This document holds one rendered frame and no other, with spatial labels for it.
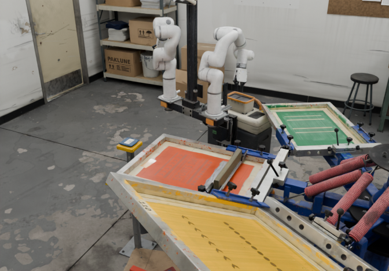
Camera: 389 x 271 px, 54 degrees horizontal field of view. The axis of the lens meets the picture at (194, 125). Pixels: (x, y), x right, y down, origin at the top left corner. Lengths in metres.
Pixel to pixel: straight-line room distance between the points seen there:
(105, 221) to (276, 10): 3.79
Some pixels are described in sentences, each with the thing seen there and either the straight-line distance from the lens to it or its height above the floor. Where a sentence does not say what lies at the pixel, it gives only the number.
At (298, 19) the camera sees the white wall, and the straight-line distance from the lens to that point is 5.78.
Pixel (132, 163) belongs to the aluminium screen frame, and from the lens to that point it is 2.38.
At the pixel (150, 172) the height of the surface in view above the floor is 0.96.
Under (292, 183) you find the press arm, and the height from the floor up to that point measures 1.04.
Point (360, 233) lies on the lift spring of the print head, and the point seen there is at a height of 1.12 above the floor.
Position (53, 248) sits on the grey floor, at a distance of 3.41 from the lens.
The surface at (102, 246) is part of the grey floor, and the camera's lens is 3.31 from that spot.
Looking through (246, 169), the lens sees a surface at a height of 0.96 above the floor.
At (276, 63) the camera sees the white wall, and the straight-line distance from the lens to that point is 5.98.
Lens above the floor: 2.22
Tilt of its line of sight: 26 degrees down
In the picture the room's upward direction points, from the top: straight up
